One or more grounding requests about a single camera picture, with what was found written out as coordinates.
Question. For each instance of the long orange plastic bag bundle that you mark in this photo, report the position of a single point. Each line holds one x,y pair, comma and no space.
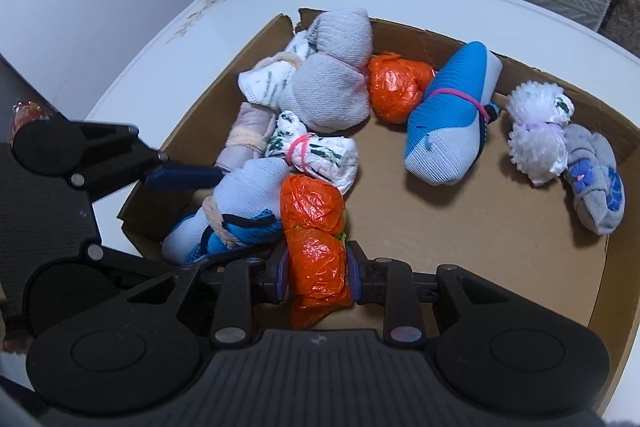
312,257

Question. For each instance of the white fluffy sock bundle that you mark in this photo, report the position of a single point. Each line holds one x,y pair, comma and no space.
537,147

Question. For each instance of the gray sock bundle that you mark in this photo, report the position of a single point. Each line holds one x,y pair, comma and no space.
325,92

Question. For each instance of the brown cardboard box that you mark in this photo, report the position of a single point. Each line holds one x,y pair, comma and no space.
475,232

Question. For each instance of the orange red packet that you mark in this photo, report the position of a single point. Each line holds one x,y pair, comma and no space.
30,113

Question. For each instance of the gray sock blue flower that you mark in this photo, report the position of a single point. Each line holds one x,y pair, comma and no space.
595,202

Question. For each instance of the pink beige sock bundle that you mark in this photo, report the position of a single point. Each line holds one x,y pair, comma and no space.
245,127

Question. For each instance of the light blue sock bundle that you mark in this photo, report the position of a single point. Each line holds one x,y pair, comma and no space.
245,187

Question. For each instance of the white green sock pink band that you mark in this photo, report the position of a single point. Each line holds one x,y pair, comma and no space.
330,157

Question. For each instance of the white green printed sock bundle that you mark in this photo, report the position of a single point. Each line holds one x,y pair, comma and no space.
265,79

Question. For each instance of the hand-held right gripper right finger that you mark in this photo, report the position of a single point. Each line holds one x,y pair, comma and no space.
352,277

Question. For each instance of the round orange plastic bag ball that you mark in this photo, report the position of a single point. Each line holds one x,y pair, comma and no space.
397,89

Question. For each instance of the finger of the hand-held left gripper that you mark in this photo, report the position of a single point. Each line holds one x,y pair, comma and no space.
185,177
130,268

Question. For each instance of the white cabinet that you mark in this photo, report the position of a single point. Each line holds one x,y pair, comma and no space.
75,7

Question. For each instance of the blue white ribbed sock bundle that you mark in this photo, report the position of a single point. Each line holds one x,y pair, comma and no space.
445,127

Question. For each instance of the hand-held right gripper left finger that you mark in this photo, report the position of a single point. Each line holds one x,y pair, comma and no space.
281,277

